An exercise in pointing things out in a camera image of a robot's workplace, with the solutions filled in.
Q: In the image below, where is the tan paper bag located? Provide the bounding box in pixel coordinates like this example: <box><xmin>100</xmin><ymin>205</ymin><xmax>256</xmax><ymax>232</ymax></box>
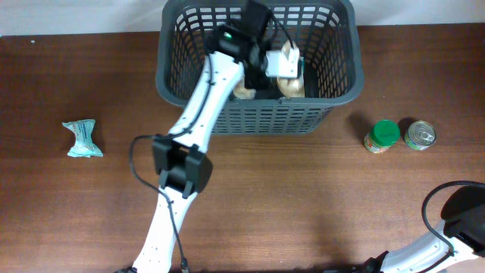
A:
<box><xmin>233</xmin><ymin>40</ymin><xmax>305</xmax><ymax>100</ymax></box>

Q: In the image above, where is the grey plastic shopping basket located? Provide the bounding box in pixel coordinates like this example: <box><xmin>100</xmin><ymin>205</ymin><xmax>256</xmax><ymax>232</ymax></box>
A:
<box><xmin>155</xmin><ymin>0</ymin><xmax>364</xmax><ymax>135</ymax></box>

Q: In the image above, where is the green lid glass jar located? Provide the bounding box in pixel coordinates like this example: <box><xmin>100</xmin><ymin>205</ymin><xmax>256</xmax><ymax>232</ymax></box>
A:
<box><xmin>364</xmin><ymin>120</ymin><xmax>401</xmax><ymax>153</ymax></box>

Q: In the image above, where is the silver pull-tab tin can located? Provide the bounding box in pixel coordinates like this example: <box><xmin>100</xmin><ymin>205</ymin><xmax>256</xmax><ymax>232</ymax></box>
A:
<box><xmin>404</xmin><ymin>121</ymin><xmax>437</xmax><ymax>151</ymax></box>

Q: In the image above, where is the teal wet wipes packet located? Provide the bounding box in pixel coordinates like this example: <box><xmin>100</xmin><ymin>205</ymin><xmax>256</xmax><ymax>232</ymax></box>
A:
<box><xmin>62</xmin><ymin>119</ymin><xmax>103</xmax><ymax>158</ymax></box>

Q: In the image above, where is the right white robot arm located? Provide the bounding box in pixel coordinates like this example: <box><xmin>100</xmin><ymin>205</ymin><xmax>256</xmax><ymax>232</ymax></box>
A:
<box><xmin>357</xmin><ymin>180</ymin><xmax>484</xmax><ymax>273</ymax></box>

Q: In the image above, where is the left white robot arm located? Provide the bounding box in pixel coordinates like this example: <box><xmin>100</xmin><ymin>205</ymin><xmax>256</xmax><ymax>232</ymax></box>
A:
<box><xmin>126</xmin><ymin>1</ymin><xmax>303</xmax><ymax>273</ymax></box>

